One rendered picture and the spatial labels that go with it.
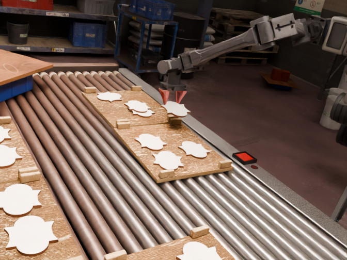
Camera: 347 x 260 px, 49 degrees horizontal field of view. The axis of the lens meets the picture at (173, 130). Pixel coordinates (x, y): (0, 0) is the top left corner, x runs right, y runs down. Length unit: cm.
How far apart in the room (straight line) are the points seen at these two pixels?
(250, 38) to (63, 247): 94
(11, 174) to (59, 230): 31
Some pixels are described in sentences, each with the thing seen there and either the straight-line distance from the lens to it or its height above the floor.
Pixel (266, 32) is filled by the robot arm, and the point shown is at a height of 146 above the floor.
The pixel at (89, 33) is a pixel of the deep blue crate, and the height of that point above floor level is 35.
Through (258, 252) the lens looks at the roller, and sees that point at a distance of 120.
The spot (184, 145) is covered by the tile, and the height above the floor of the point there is 94.
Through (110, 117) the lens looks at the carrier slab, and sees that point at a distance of 175.
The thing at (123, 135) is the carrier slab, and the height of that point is 94.
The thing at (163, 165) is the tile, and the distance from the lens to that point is 141.
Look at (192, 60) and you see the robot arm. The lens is 160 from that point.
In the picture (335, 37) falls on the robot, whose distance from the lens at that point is 190.
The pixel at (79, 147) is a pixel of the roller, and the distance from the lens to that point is 151.
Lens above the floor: 166
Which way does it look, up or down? 25 degrees down
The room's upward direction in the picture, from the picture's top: 11 degrees clockwise
